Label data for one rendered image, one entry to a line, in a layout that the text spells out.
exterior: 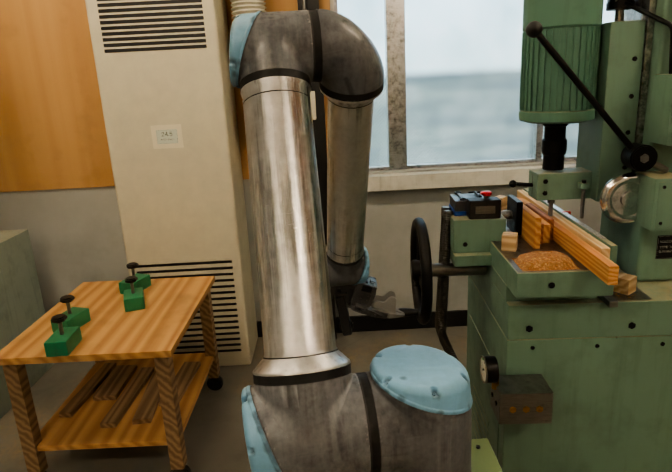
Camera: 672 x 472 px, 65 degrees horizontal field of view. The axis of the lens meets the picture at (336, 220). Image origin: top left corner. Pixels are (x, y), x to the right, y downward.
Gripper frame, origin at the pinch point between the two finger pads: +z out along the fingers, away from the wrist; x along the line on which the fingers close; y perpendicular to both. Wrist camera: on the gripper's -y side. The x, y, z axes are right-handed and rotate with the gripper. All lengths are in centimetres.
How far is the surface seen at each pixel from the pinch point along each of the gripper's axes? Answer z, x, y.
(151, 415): -64, 31, -77
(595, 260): 29, -24, 35
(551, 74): 13, -1, 69
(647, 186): 40, -11, 52
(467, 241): 10.3, 1.2, 24.7
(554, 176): 25, 2, 47
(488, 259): 16.5, -0.8, 22.3
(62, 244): -146, 123, -67
